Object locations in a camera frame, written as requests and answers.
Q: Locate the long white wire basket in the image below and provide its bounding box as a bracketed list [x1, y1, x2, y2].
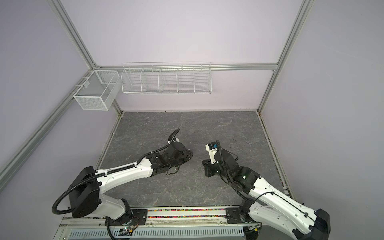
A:
[121, 62, 212, 95]

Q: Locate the aluminium frame corner post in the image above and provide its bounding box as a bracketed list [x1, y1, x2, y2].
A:
[47, 1, 123, 116]
[258, 0, 315, 114]

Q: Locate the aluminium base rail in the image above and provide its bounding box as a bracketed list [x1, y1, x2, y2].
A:
[54, 206, 262, 240]

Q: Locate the aluminium frame corner post right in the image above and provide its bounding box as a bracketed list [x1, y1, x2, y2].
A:
[258, 0, 315, 114]

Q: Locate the aluminium left side bar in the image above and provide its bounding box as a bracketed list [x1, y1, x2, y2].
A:
[1, 69, 93, 191]

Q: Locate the aluminium horizontal back bar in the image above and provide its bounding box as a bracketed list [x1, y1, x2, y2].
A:
[96, 62, 279, 72]

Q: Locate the black corrugated cable left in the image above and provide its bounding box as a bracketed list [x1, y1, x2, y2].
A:
[167, 128, 181, 144]

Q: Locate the small white mesh basket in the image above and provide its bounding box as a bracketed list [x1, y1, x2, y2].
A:
[74, 70, 121, 111]

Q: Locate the aluminium frame corner post left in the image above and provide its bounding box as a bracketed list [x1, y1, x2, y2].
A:
[47, 1, 123, 116]

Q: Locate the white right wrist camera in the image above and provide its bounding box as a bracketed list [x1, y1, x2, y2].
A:
[206, 142, 218, 165]

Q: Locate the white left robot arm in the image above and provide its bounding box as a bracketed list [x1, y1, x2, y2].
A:
[52, 141, 193, 226]

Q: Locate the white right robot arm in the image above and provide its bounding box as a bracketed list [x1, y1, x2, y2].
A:
[202, 142, 331, 240]

